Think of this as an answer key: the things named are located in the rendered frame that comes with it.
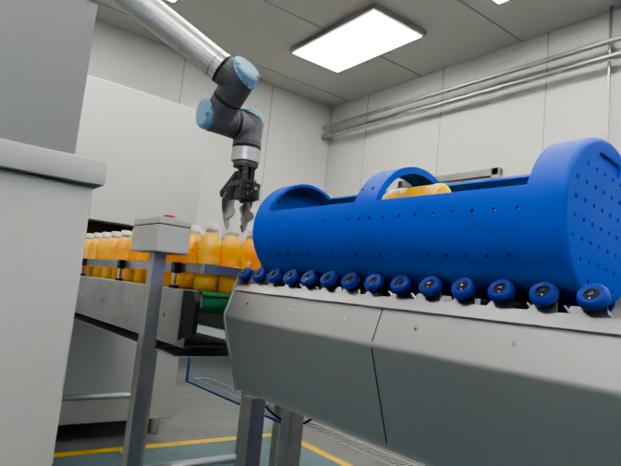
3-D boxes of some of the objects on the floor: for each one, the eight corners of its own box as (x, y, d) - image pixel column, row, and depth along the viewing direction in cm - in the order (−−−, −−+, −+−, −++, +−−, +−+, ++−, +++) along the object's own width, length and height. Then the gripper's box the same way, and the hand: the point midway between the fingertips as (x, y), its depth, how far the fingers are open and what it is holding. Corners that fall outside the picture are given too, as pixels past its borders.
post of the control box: (106, 614, 145) (154, 251, 156) (102, 606, 148) (149, 251, 159) (120, 609, 148) (166, 253, 159) (115, 602, 151) (162, 253, 162)
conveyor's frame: (151, 635, 138) (193, 290, 148) (25, 449, 267) (53, 272, 277) (296, 587, 168) (323, 301, 178) (120, 441, 296) (141, 280, 306)
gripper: (236, 157, 159) (228, 227, 156) (269, 165, 166) (261, 233, 164) (222, 161, 166) (213, 228, 163) (254, 169, 173) (247, 234, 171)
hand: (234, 226), depth 166 cm, fingers open, 5 cm apart
